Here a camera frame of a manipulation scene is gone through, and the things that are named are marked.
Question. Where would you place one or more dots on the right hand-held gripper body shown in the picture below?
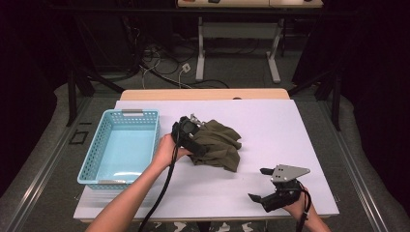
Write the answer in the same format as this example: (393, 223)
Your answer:
(285, 196)

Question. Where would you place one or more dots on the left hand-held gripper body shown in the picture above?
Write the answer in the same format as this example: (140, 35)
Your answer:
(188, 132)

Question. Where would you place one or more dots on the olive green cloth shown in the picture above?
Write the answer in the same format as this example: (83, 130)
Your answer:
(219, 145)

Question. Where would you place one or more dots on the light blue plastic basket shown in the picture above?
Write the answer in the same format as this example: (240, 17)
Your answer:
(122, 151)

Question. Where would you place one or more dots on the person's right hand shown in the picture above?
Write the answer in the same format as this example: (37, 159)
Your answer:
(298, 208)

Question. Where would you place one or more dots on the person's left hand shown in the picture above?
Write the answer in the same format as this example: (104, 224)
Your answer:
(166, 151)

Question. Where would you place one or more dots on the white table cover sheet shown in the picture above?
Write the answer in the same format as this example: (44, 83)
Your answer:
(264, 135)

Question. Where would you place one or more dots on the dark table grommet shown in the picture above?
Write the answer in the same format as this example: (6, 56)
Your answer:
(237, 98)

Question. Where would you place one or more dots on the white power plug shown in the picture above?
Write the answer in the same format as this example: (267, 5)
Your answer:
(186, 67)

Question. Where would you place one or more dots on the person's camouflage pants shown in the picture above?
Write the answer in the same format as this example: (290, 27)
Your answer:
(179, 226)

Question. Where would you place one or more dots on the black metal stand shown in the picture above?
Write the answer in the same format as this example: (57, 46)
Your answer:
(71, 96)
(336, 100)

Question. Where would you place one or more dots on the dark item on desk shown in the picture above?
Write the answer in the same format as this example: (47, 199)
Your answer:
(214, 1)

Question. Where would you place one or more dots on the white-legged desk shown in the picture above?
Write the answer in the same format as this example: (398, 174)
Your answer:
(232, 3)

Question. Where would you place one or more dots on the aluminium floor rail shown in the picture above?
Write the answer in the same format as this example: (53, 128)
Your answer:
(351, 167)
(48, 161)

